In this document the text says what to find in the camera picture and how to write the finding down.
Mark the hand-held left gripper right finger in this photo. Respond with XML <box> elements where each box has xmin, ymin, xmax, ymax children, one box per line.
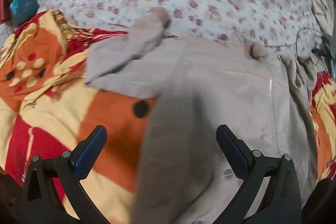
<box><xmin>216</xmin><ymin>124</ymin><xmax>305</xmax><ymax>224</ymax></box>

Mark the orange red yellow blanket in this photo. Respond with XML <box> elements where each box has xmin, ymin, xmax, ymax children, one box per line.
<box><xmin>0</xmin><ymin>9</ymin><xmax>336</xmax><ymax>224</ymax></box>

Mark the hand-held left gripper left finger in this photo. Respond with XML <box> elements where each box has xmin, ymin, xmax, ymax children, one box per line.
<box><xmin>20</xmin><ymin>125</ymin><xmax>116</xmax><ymax>224</ymax></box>

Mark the beige zip jacket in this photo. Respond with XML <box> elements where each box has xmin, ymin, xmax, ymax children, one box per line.
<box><xmin>84</xmin><ymin>7</ymin><xmax>319</xmax><ymax>224</ymax></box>

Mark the black cable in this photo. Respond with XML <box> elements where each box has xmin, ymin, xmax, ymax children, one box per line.
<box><xmin>295</xmin><ymin>27</ymin><xmax>328</xmax><ymax>59</ymax></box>

